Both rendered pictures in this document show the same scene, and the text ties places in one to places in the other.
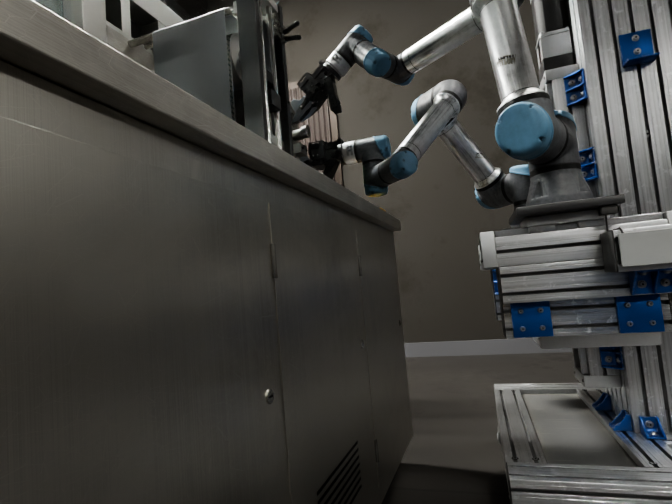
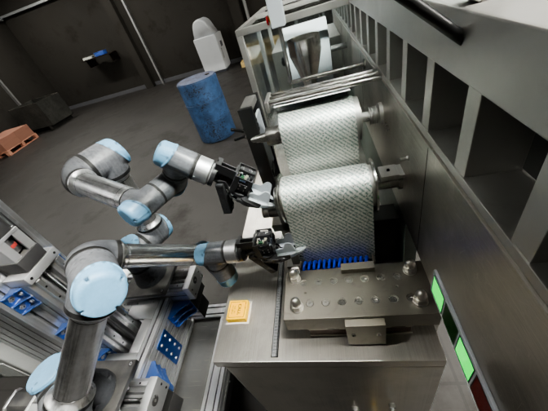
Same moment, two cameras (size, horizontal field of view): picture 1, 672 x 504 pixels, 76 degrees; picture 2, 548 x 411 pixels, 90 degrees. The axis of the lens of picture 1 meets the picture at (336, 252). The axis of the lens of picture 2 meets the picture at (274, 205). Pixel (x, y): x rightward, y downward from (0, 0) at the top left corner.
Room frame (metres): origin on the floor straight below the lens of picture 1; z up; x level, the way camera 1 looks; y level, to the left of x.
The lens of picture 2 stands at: (2.06, 0.07, 1.74)
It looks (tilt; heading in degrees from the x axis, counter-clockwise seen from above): 38 degrees down; 178
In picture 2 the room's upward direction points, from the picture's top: 19 degrees counter-clockwise
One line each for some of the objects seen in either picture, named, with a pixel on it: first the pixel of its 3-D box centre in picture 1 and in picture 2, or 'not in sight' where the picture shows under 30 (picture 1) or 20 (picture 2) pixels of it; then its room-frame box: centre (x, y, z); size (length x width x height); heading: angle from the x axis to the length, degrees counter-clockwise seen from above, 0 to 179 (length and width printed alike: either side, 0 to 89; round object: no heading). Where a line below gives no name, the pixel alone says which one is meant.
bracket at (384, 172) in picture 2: not in sight; (391, 171); (1.52, 0.41, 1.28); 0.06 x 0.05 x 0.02; 71
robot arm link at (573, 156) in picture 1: (550, 142); (133, 252); (1.07, -0.56, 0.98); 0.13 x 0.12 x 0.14; 135
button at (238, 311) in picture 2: not in sight; (238, 311); (1.50, -0.15, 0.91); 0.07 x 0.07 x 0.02; 71
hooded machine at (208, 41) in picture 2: not in sight; (210, 46); (-7.92, 0.17, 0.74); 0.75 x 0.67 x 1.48; 72
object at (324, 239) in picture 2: not in sight; (333, 240); (1.52, 0.22, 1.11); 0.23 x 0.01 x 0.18; 71
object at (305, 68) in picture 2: not in sight; (315, 114); (0.78, 0.46, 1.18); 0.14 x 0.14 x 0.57
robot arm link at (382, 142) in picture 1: (372, 149); (213, 254); (1.39, -0.15, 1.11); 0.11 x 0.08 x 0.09; 71
